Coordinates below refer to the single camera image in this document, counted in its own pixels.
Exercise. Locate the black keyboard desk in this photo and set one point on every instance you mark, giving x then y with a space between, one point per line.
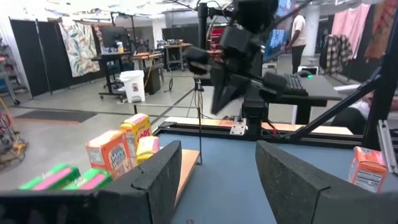
320 88

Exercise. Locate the person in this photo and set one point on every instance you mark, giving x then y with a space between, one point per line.
298 31
351 119

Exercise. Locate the wooden workbench table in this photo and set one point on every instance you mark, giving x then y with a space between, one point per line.
178 46
147 57

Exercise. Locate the black computer monitor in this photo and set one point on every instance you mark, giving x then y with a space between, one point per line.
114 37

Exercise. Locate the orange hanging cloth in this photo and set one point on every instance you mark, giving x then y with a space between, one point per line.
377 31

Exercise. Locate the red tool chest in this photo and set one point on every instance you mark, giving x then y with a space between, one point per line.
216 37

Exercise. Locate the white trash bin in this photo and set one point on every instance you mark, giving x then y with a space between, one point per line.
133 87

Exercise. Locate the black waste bin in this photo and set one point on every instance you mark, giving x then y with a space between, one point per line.
153 81

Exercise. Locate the floral patterned curtain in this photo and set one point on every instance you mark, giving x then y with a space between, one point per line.
79 49

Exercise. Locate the plaid hanging shirt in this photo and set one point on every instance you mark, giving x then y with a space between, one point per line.
337 53

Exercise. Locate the wooden shelf with black frame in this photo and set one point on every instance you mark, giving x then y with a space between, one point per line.
186 171

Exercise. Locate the black tripod stand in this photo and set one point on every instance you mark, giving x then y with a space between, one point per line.
198 85

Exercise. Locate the large display screen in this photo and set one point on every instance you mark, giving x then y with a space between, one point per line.
275 40

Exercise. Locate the orange Mini Wheats cereal box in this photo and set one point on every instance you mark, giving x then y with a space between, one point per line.
109 155
367 174

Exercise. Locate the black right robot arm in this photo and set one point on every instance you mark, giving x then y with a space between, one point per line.
255 109

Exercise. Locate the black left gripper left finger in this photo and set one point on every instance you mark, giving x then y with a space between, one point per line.
140 199

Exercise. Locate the green Apple Jacks cereal box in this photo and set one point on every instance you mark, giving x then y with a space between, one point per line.
49 179
90 180

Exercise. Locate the black pole stand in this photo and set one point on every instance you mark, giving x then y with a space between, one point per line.
202 28

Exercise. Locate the black partition panel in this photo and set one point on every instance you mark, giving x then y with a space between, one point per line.
31 56

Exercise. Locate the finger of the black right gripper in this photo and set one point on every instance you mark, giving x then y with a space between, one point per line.
219 90
237 88

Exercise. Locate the silver mounting plate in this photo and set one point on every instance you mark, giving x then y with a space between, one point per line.
237 129

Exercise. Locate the black rolling desk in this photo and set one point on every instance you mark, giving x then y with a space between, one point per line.
107 71

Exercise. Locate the pink hanging cloth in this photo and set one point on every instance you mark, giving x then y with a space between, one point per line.
351 21

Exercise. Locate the dark storage rack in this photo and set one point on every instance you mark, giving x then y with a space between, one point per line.
7 71

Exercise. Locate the black computer mouse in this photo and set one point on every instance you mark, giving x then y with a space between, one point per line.
304 74

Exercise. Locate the black keyboard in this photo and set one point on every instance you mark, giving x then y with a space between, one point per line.
293 85

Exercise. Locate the dark floor mat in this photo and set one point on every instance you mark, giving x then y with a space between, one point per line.
56 116

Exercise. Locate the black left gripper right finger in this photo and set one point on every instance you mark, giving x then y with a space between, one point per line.
298 199

